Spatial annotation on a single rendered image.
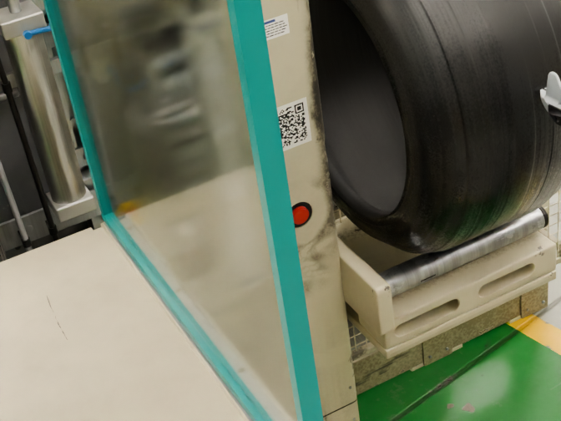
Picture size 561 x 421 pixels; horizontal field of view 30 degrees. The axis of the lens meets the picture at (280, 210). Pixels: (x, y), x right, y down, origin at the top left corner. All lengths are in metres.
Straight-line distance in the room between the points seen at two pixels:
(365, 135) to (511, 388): 1.07
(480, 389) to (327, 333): 1.09
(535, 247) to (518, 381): 1.04
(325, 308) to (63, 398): 0.76
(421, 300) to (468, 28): 0.50
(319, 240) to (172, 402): 0.69
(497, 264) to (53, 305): 0.87
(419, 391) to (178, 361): 1.79
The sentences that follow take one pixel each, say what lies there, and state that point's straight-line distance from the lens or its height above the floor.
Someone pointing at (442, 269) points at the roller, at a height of 0.90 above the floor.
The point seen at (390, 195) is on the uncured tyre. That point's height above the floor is 0.92.
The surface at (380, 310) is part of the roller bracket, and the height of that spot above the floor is 0.91.
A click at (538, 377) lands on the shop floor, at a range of 2.88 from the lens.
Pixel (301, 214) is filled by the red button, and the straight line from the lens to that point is 1.64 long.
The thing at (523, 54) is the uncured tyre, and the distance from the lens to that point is 1.53.
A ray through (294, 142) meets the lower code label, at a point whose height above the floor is 1.19.
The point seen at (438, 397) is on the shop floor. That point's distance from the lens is 2.83.
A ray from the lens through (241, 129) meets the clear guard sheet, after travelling 0.74.
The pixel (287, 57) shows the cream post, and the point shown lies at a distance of 1.52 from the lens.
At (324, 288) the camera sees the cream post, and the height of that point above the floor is 0.90.
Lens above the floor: 1.98
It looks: 34 degrees down
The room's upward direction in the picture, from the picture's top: 9 degrees counter-clockwise
